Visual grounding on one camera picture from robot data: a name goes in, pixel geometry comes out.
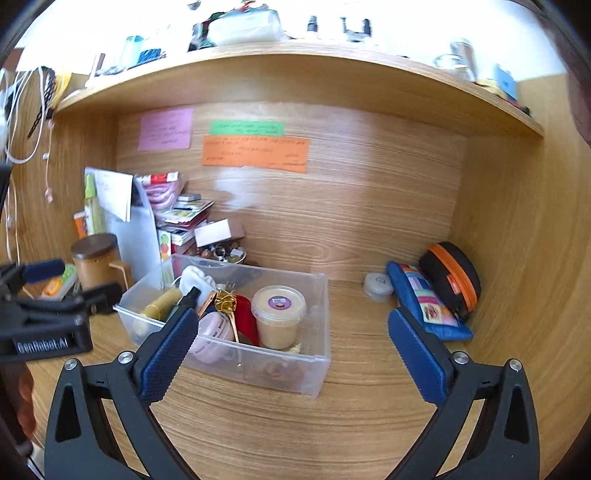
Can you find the small round white container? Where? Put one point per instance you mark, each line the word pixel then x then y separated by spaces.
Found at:
pixel 376 286

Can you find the yellow thread spool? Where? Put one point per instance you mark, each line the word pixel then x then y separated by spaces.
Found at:
pixel 161 304

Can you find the light blue cup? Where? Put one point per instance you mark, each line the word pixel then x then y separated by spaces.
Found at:
pixel 133 53

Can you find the bowl of beads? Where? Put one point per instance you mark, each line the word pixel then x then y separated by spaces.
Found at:
pixel 221 254

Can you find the fruit sticker sheet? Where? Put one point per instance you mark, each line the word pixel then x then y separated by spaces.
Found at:
pixel 165 247

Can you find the handwritten paper sheets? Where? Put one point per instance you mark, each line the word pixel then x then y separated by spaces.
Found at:
pixel 113 194

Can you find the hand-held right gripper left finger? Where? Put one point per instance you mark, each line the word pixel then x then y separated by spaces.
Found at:
pixel 168 355

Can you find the clear plastic storage box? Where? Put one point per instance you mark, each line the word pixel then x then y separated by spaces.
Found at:
pixel 300 369

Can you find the wooden shelf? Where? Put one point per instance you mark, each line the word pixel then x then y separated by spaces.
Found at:
pixel 300 74

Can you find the clear glass jar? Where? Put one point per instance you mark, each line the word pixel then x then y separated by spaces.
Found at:
pixel 445 67

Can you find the black clip stand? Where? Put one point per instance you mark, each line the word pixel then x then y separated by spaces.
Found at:
pixel 355 30

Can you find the pink paper note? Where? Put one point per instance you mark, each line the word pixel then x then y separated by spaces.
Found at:
pixel 165 129

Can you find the white blank card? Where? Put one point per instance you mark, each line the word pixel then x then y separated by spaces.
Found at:
pixel 212 233

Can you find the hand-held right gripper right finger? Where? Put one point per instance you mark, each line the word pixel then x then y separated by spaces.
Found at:
pixel 415 355

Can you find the black hanging comb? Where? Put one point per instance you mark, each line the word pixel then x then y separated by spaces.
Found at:
pixel 46 101

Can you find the red and white tube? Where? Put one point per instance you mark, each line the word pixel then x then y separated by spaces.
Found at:
pixel 157 178

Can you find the pink round case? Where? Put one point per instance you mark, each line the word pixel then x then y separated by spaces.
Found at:
pixel 212 332

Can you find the blue patchwork pencil case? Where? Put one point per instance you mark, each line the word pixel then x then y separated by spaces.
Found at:
pixel 415 295

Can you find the white plastic folder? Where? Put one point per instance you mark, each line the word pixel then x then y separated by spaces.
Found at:
pixel 138 240

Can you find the gold ribbon bow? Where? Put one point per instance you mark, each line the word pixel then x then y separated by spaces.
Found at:
pixel 225 302

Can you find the white plastic packet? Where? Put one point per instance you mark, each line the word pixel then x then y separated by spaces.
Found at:
pixel 244 27

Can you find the pile of sticker packets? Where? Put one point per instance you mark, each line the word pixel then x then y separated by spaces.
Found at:
pixel 184 219

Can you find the green paper note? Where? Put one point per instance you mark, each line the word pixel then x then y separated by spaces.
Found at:
pixel 247 128

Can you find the mug with wooden lid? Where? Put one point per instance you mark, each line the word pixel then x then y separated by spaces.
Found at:
pixel 94 267

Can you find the red cloth pouch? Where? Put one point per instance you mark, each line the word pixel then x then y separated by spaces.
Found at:
pixel 247 318

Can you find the orange paper note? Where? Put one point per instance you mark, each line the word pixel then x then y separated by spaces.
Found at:
pixel 254 154

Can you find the green and orange snack packet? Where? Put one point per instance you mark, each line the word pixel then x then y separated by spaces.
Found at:
pixel 60 281

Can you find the person's left hand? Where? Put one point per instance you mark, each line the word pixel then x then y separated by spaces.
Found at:
pixel 21 410

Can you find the wooden desktop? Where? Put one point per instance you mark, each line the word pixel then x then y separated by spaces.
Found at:
pixel 360 415

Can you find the black case with orange zipper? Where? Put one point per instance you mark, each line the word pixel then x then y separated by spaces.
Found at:
pixel 448 267

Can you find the clear drinking glass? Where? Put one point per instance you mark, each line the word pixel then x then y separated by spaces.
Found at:
pixel 463 57

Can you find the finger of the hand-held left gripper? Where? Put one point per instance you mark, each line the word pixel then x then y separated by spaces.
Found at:
pixel 99 297
pixel 44 271

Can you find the cream jar with lid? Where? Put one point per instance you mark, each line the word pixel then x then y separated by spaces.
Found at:
pixel 279 323

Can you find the blue box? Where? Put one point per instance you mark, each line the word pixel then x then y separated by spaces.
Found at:
pixel 504 82

